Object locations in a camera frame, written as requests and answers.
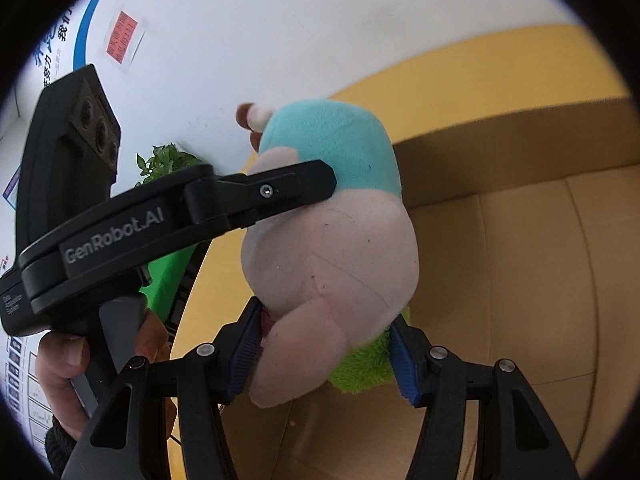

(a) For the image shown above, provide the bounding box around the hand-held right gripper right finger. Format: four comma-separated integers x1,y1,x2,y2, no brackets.
389,319,583,480

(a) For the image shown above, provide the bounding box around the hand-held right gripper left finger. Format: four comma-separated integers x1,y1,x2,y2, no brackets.
60,296,266,480

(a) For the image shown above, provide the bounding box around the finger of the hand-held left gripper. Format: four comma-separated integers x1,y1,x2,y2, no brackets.
182,159,337,237

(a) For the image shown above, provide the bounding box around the pink teal plush pig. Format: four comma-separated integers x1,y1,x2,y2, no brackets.
235,99,420,408

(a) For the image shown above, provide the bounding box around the cardboard box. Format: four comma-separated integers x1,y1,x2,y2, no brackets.
220,95,640,480

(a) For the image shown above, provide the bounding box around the person's left hand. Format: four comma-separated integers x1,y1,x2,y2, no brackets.
34,307,173,441

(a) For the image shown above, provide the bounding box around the large green potted plant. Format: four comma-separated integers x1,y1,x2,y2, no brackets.
136,144,206,188

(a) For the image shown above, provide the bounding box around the red wall sign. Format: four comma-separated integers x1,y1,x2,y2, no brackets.
102,10,148,68

